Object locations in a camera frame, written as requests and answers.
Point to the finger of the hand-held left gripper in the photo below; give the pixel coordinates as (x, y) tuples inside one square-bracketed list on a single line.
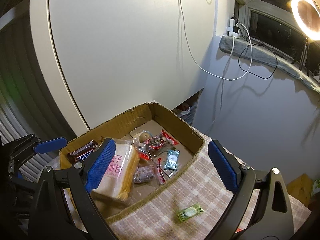
[(12, 168), (51, 145)]

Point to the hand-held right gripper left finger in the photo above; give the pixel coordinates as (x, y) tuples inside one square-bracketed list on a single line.
[(102, 165)]

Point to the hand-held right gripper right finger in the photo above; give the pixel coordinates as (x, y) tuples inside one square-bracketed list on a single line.
[(222, 166)]

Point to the sliced bread packet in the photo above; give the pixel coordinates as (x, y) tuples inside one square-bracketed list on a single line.
[(122, 170)]

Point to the brown chocolate bar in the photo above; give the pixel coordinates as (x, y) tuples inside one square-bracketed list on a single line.
[(83, 153)]

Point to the red-edged dark snack packet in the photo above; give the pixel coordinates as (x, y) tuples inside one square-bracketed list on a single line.
[(156, 142), (146, 173)]

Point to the brown egg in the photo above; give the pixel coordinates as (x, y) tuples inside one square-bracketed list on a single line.
[(143, 137)]

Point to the light blue candy packet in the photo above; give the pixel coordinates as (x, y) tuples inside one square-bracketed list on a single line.
[(172, 161)]

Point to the green candy packet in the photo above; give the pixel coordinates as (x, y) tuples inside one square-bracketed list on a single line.
[(190, 212)]

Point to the cardboard box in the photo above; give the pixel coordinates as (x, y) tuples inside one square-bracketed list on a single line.
[(175, 135)]

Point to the plaid tablecloth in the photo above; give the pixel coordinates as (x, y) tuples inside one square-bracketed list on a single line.
[(175, 200)]

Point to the grey ribbed panel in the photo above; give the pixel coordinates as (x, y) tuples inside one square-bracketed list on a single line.
[(25, 92)]

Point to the white plastic container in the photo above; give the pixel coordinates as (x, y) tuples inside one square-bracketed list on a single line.
[(183, 111)]

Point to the brown cardboard piece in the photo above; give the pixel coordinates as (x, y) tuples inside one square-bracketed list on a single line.
[(300, 188)]

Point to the green white snack bag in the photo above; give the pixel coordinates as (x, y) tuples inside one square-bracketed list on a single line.
[(316, 186)]

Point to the grey windowsill cloth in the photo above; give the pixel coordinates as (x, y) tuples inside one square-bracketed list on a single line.
[(270, 57)]

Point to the white cabinet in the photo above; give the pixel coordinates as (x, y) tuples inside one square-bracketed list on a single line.
[(125, 42)]

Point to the white charger plug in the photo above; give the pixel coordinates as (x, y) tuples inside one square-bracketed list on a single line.
[(233, 30)]

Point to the white window frame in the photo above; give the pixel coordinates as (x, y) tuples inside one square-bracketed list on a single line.
[(250, 7)]

